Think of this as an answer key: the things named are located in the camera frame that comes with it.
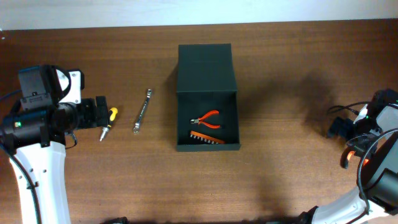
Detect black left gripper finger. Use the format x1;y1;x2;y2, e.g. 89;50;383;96
96;106;109;126
96;96;107;107

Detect orange black long-nose pliers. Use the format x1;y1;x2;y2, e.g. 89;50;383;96
340;147;365;169

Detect orange socket rail with sockets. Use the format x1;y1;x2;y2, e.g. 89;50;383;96
190;131;225;144

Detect red handled side cutters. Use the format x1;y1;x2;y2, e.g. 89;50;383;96
190;110;223;130

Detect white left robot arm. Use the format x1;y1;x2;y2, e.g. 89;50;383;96
1;96;109;223

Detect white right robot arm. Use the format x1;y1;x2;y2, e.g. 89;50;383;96
296;89;397;224

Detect yellow black stubby screwdriver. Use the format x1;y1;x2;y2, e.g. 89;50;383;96
99;107;118;141

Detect black open box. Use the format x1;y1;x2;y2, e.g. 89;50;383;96
177;44;241;152

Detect silver ring wrench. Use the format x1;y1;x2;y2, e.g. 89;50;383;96
132;89;152;134

